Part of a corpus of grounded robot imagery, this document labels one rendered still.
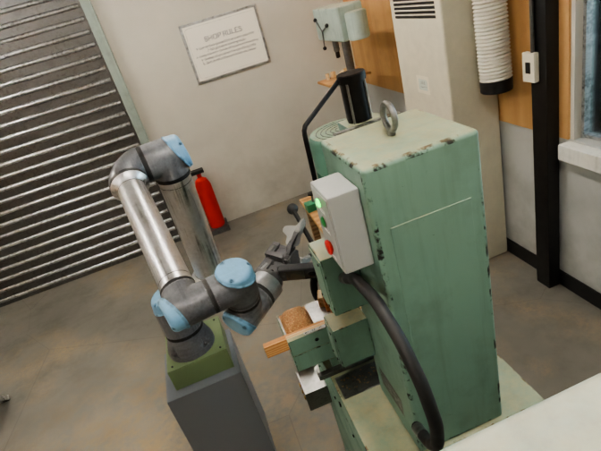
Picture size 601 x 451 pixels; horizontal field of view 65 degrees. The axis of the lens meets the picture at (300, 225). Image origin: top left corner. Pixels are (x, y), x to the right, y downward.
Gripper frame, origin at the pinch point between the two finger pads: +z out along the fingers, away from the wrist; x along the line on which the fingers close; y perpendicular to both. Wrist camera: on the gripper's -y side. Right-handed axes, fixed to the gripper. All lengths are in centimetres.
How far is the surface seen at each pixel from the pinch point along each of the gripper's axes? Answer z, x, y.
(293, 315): -17.5, 17.4, -0.5
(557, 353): 68, 114, -74
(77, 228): 58, 135, 290
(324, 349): -23.2, 19.5, -13.7
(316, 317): -13.3, 20.9, -5.4
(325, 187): -27, -45, -27
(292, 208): 3.4, -6.2, 7.1
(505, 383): -13, 21, -61
